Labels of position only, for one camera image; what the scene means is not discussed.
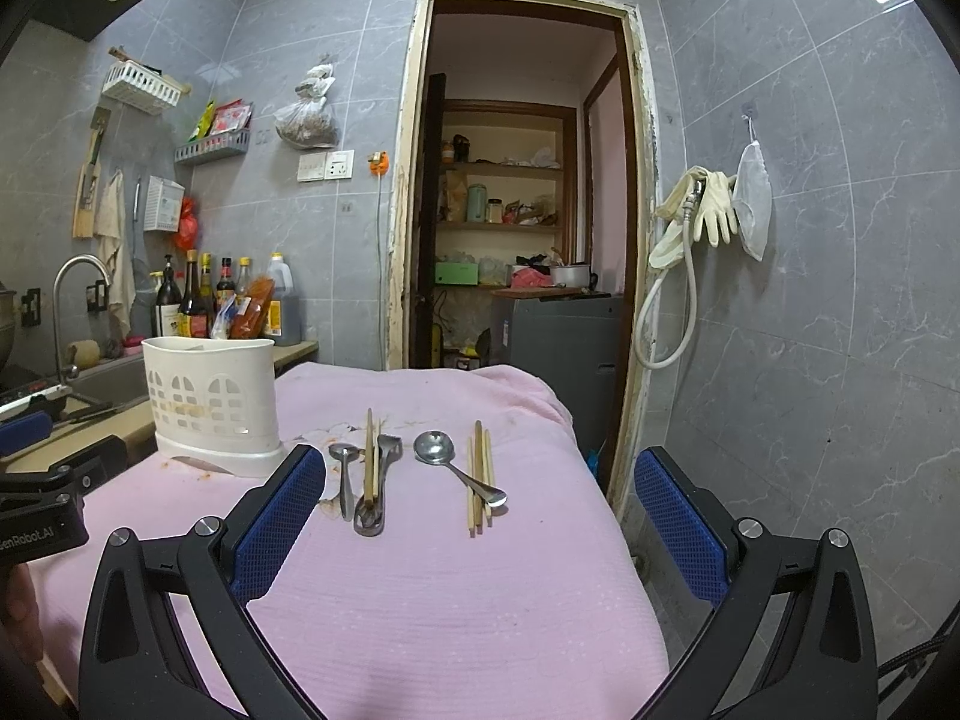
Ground red plastic bag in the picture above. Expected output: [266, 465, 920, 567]
[172, 197, 200, 252]

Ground hanging beige towel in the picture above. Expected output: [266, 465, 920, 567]
[94, 169, 137, 338]

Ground white wall box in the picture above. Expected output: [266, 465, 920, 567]
[142, 176, 185, 232]

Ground person's left hand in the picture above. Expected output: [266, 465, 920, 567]
[2, 564, 44, 665]

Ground wooden cutting board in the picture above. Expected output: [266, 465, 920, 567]
[71, 106, 110, 239]

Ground hanging plastic bag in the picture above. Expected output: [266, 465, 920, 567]
[274, 62, 338, 149]

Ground wooden door frame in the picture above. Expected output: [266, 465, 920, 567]
[385, 0, 662, 522]

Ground grey wall shelf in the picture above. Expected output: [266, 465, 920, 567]
[172, 127, 251, 166]

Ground large steel spoon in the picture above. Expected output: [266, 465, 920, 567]
[413, 431, 508, 509]

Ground white hose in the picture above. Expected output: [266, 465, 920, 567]
[632, 185, 703, 371]

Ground dark grey cabinet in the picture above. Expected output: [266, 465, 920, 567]
[490, 294, 622, 457]

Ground pink floral table cloth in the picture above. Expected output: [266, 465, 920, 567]
[29, 361, 671, 720]

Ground steel kitchen sink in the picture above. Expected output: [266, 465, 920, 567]
[64, 355, 148, 418]

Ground white wall basket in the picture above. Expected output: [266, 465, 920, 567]
[101, 47, 192, 115]

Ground white wall switch panel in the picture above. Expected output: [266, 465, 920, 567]
[296, 149, 355, 184]

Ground chrome sink faucet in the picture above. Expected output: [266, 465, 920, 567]
[50, 254, 112, 385]

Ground orange wall hook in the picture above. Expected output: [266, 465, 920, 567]
[368, 151, 389, 177]

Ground dark soy sauce bottle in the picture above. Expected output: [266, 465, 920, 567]
[178, 249, 210, 338]

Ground steel fork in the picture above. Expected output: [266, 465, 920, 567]
[353, 434, 404, 538]

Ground dark wine bottle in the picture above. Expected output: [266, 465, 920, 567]
[155, 255, 182, 337]

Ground white plastic utensil holder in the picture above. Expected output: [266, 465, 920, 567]
[143, 337, 285, 479]

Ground orange spice bag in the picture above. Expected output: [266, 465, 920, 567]
[229, 275, 274, 340]

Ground white rubber gloves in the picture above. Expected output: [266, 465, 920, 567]
[656, 166, 739, 247]

